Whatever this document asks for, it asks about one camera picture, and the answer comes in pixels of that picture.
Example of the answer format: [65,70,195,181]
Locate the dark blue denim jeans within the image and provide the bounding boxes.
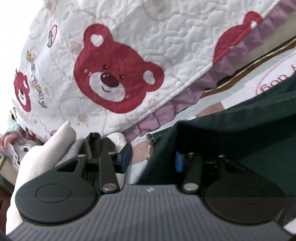
[138,76,295,232]

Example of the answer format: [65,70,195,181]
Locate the dark brown folded garment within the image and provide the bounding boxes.
[86,133,115,159]

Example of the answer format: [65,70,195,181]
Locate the grey folded garment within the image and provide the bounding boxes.
[55,138,92,167]

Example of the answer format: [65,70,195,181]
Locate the white folded garment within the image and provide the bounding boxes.
[6,121,127,236]

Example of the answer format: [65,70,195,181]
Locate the grey plush rabbit toy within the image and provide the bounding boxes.
[0,120,42,173]

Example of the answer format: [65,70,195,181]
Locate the white bear print quilt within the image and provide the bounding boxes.
[11,1,295,142]

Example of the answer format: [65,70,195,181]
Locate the checkered bed sheet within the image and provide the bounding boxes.
[125,49,296,183]

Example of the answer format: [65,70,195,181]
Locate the beige mattress edge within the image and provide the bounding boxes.
[201,22,295,98]

